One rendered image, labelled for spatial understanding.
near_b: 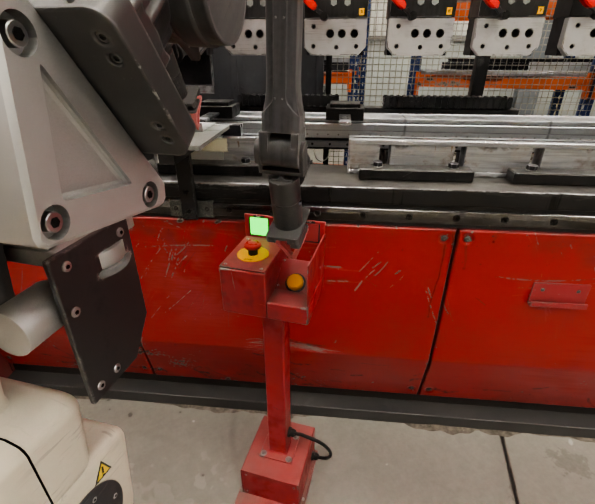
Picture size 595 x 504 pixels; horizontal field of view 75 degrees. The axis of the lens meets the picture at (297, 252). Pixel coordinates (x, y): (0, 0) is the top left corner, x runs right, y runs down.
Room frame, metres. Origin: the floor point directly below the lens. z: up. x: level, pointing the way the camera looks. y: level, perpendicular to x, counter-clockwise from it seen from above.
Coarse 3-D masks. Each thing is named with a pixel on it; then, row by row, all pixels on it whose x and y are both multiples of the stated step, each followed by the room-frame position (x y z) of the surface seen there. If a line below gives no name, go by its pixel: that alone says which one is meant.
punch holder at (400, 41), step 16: (416, 0) 1.06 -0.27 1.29; (432, 0) 1.06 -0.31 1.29; (448, 0) 1.05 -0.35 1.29; (400, 16) 1.06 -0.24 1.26; (432, 16) 1.06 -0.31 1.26; (448, 16) 1.05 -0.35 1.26; (400, 32) 1.06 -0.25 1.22; (416, 32) 1.07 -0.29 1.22; (432, 32) 1.05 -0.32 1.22; (448, 32) 1.05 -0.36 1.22; (400, 48) 1.06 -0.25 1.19; (416, 48) 1.06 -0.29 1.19; (432, 48) 1.05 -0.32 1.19; (448, 48) 1.05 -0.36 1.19
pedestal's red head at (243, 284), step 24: (264, 216) 0.86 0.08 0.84; (264, 240) 0.85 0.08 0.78; (240, 264) 0.73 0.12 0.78; (264, 264) 0.73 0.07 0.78; (288, 264) 0.80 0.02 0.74; (312, 264) 0.71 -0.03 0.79; (240, 288) 0.71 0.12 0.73; (264, 288) 0.70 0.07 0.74; (312, 288) 0.71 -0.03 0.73; (240, 312) 0.71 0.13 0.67; (264, 312) 0.70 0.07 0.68; (288, 312) 0.68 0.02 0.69; (312, 312) 0.71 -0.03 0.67
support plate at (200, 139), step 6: (216, 126) 1.11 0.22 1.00; (222, 126) 1.11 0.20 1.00; (228, 126) 1.12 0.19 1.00; (198, 132) 1.02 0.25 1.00; (204, 132) 1.02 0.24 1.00; (210, 132) 1.02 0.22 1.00; (216, 132) 1.02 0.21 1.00; (222, 132) 1.06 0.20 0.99; (192, 138) 0.95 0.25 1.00; (198, 138) 0.95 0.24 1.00; (204, 138) 0.95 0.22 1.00; (210, 138) 0.95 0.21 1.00; (192, 144) 0.89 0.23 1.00; (198, 144) 0.89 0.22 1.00; (204, 144) 0.91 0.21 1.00; (198, 150) 0.87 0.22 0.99
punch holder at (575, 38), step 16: (560, 0) 1.09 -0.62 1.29; (576, 0) 1.03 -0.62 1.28; (560, 16) 1.07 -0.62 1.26; (576, 16) 1.03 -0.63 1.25; (560, 32) 1.06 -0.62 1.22; (576, 32) 1.02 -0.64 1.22; (592, 32) 1.03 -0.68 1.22; (560, 48) 1.03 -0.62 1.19; (576, 48) 1.02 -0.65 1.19; (592, 48) 1.02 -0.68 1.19
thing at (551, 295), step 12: (540, 288) 0.91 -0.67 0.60; (552, 288) 0.91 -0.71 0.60; (564, 288) 0.90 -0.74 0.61; (576, 288) 0.90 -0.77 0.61; (588, 288) 0.90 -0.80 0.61; (528, 300) 0.91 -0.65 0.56; (540, 300) 0.91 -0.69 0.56; (552, 300) 0.91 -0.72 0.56; (564, 300) 0.90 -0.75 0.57; (576, 300) 0.90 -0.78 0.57
